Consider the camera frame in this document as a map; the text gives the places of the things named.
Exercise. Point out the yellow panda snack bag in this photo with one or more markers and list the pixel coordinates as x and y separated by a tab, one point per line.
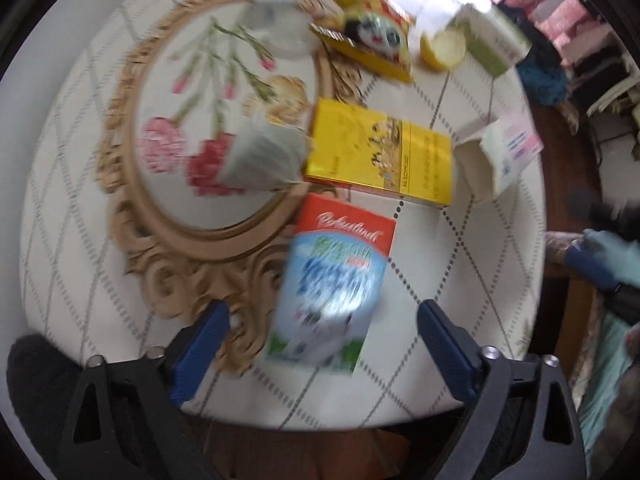
373	33

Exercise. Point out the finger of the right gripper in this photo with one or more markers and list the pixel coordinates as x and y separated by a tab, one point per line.
604	259

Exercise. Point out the pink white box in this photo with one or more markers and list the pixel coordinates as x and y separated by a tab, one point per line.
495	156

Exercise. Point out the yellow fruit peel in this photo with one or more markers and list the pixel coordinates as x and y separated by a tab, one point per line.
444	51

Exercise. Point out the red blue milk carton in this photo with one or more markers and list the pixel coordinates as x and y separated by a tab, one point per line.
331	284

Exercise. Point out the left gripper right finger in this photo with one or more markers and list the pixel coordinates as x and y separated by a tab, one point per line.
519	421

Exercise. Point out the crumpled white paper cup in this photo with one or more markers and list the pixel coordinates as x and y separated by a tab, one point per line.
265	156

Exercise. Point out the floral patterned tablecloth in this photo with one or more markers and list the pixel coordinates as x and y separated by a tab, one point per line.
126	237

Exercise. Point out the yellow flat box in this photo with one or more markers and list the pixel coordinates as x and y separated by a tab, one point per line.
367	149

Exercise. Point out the green white medicine box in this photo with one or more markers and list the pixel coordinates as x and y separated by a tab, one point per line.
491	37

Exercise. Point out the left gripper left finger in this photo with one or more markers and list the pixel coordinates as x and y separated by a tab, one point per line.
125	420

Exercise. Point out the blue clothes pile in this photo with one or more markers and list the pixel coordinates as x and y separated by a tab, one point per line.
542	74

